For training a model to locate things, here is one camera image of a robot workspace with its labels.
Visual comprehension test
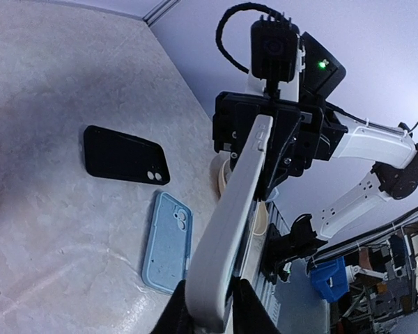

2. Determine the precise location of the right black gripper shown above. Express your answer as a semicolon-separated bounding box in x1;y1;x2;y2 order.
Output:
211;90;325;201

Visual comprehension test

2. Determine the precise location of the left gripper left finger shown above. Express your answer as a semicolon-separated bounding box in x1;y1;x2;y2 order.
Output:
153;280;194;334

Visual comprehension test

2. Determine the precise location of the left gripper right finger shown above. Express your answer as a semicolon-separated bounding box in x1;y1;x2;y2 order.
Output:
232;278;279;334

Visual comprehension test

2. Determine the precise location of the black phone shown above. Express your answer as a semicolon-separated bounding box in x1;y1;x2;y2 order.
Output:
185;115;273;333

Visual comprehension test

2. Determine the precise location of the light blue phone case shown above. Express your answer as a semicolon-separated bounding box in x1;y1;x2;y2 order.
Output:
141;191;194;294

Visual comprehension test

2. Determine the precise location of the light blue mug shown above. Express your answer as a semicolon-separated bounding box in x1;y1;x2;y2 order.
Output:
262;187;279;203

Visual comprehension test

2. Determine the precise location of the blue plastic bin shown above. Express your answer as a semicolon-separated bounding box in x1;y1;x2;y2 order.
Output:
310;257;349;303

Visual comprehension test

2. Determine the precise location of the beige round plate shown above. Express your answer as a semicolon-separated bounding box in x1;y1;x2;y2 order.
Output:
205;154;268;247

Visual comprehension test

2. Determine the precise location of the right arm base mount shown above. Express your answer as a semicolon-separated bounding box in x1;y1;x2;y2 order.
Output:
260;214;327;285

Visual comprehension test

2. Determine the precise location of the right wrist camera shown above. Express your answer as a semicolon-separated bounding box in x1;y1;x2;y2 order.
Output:
250;14;300;99

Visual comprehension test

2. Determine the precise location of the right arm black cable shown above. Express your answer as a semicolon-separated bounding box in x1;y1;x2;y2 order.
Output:
215;2;293;74

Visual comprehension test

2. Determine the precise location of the right aluminium frame post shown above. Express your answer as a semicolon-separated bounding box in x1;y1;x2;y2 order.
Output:
143;0;180;26

